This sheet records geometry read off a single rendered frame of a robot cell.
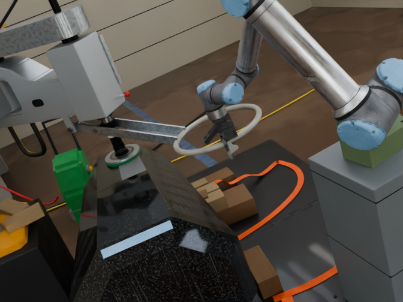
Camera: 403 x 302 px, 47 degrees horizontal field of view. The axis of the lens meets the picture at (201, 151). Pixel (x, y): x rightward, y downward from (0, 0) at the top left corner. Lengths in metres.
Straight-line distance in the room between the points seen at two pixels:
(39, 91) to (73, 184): 1.40
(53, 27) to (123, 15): 4.85
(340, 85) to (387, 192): 0.47
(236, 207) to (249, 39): 1.62
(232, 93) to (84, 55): 0.88
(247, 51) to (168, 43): 5.66
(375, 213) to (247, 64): 0.77
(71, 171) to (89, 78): 1.60
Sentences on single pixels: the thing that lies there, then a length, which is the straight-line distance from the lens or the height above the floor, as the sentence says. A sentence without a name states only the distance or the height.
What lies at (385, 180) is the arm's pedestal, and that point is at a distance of 1.84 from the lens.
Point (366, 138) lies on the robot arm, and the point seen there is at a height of 1.09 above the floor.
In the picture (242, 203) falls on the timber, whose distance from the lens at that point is 3.23.
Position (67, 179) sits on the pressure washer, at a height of 0.42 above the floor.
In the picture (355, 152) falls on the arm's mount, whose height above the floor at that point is 0.90.
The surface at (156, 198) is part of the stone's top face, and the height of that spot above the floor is 0.83.
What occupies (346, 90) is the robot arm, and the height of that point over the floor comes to 1.25.
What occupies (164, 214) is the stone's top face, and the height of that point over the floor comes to 0.83.
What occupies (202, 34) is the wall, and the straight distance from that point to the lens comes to 7.75.
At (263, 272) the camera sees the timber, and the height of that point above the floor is 0.14.
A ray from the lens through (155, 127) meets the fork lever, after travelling 2.63.
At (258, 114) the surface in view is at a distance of 2.32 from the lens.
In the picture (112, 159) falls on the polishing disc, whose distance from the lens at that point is 2.75.
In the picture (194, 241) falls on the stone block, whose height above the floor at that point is 0.71.
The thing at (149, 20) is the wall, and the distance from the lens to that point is 7.43.
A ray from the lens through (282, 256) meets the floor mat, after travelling 2.90.
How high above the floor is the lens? 1.86
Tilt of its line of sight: 25 degrees down
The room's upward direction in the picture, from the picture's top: 20 degrees counter-clockwise
